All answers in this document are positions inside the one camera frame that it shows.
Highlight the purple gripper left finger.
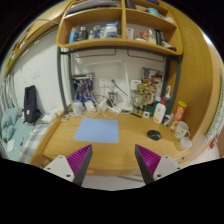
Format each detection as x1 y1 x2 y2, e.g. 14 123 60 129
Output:
66 145 93 186

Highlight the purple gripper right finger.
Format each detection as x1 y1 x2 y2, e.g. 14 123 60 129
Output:
135 145 161 185

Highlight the black computer mouse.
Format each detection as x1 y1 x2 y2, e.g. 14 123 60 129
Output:
147 130 162 141

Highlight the blue mouse pad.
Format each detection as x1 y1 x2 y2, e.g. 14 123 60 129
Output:
74 119 119 143

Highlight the small white cup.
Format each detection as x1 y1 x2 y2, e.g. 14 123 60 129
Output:
180 137 192 150

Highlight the white mug with print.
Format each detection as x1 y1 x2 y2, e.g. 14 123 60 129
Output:
174 121 190 139

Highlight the white bottle red cap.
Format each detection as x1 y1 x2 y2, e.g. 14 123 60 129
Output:
153 98 166 124

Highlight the plaid bed sheet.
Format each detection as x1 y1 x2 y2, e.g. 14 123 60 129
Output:
18 124 50 164

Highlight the Groot figurine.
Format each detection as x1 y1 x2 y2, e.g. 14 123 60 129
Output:
133 84 147 117

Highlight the white power adapter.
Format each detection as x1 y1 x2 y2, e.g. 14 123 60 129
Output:
85 101 96 112

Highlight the dark blue spray bottle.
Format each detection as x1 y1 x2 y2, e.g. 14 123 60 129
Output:
165 85 172 115

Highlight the red yellow chips can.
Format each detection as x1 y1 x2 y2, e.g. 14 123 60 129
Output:
170 101 187 131

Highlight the blue box poster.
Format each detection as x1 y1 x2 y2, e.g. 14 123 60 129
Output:
72 73 95 103

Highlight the teal blanket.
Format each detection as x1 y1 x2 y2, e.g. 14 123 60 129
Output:
1 107 23 143

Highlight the white tube on shelf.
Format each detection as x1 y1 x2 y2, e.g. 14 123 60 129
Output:
126 28 134 40

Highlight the white blue bottle on shelf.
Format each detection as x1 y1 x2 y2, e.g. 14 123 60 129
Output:
105 23 118 38

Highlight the wooden wall shelf unit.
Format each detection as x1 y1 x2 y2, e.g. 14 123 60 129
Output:
56 0 183 55

